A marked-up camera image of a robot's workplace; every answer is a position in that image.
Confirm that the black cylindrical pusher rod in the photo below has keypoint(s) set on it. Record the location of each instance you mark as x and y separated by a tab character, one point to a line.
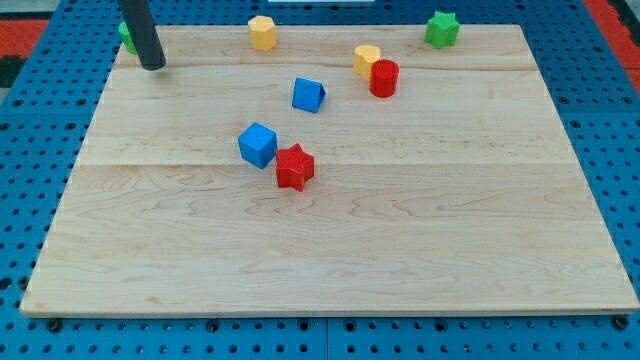
139	21

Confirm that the green circle block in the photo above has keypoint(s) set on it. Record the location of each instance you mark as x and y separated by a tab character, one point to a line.
126	38

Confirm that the yellow heart block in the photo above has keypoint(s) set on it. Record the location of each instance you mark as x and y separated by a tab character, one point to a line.
364	56

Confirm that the yellow hexagon block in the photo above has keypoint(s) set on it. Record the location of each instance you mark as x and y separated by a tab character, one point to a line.
262	31

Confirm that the blue cube block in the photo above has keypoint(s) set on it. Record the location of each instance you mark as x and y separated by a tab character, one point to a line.
258	145

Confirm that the blue triangle block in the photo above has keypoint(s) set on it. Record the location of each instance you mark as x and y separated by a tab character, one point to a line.
308	95

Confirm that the red star block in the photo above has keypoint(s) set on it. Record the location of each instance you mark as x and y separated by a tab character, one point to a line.
294	167

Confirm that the red cylinder block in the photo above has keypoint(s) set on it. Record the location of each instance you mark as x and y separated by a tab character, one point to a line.
384	78

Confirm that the light wooden board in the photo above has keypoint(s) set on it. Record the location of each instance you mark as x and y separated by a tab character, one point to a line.
460	195

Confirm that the green star block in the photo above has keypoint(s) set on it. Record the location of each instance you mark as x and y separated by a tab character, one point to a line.
442	30

